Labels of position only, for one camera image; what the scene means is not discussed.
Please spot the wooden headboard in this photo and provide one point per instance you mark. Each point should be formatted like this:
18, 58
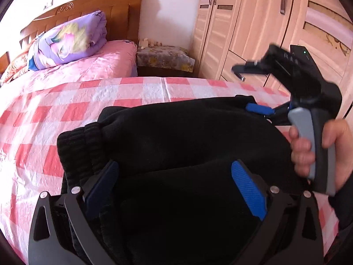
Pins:
121, 13

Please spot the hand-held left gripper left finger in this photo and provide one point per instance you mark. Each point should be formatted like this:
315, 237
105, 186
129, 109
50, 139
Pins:
100, 186

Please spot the black pants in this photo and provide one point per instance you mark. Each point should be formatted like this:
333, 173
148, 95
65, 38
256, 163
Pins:
179, 132

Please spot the orange floral pillow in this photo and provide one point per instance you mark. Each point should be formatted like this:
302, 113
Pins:
13, 67

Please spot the red white checkered bed sheet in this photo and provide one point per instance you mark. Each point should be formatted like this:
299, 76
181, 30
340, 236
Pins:
82, 110

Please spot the person's right hand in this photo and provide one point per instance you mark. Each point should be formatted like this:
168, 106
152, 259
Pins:
337, 149

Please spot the person's right forearm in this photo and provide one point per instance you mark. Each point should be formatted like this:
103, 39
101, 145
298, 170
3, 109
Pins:
344, 209

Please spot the wall socket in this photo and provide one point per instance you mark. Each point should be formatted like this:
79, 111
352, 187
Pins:
48, 5

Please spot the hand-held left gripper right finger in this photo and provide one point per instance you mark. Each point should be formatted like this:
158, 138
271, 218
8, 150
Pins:
248, 187

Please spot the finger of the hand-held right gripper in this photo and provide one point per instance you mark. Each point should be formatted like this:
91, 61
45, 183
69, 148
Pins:
260, 109

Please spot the pink bed sheet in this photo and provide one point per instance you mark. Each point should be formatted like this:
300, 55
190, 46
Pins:
110, 58

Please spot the light wooden wardrobe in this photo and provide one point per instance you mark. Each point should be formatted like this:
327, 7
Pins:
248, 33

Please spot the purple folded quilt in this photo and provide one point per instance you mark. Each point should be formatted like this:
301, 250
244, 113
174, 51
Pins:
69, 41

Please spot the nightstand with floral cloth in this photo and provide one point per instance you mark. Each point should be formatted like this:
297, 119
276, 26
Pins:
162, 56

